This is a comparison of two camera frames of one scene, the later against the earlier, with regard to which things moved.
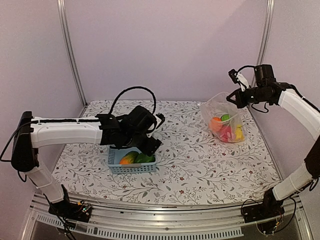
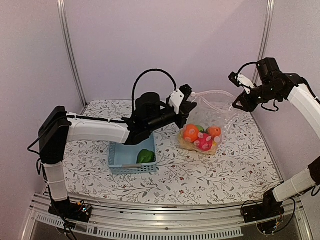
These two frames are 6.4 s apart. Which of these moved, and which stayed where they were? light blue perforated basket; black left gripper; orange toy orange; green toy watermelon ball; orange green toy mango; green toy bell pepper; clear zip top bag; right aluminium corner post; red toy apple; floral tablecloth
Moved: clear zip top bag; red toy apple; green toy watermelon ball; orange green toy mango; black left gripper; orange toy orange
Stayed: green toy bell pepper; right aluminium corner post; floral tablecloth; light blue perforated basket
